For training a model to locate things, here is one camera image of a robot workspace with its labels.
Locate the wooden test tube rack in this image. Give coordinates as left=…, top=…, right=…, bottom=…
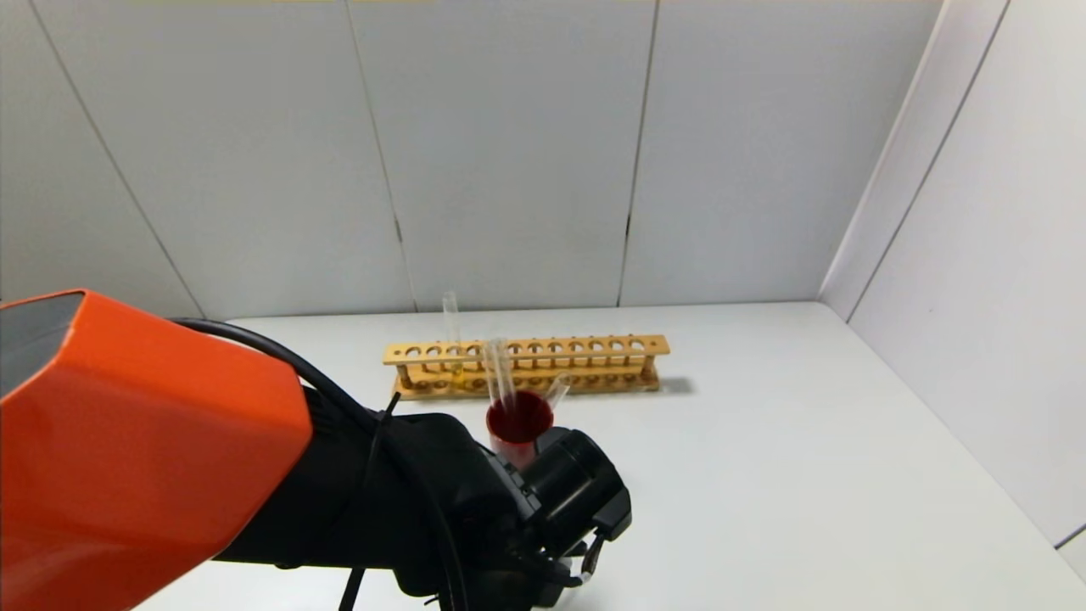
left=383, top=334, right=671, bottom=401

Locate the test tube with yellow pigment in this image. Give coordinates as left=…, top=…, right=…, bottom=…
left=442, top=292, right=467, bottom=390

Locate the red plastic cup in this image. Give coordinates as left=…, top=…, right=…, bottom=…
left=486, top=390, right=555, bottom=472

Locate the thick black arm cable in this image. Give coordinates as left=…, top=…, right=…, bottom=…
left=170, top=318, right=472, bottom=611

